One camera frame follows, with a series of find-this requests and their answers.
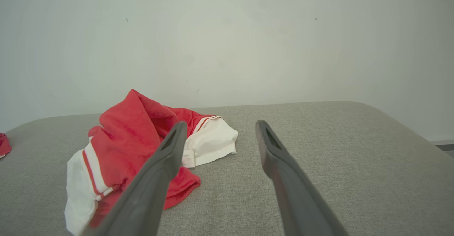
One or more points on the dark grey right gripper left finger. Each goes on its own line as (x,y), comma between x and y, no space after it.
(149,193)

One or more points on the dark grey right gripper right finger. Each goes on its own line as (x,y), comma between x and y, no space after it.
(294,193)

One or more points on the red white-sleeved t-shirt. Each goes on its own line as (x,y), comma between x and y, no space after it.
(124,136)

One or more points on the red shorts with white stripe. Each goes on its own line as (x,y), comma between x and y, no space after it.
(3,145)

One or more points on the grey fabric sofa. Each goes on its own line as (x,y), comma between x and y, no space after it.
(337,158)

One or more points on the dark wall baseboard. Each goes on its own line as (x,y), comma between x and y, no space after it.
(445,145)

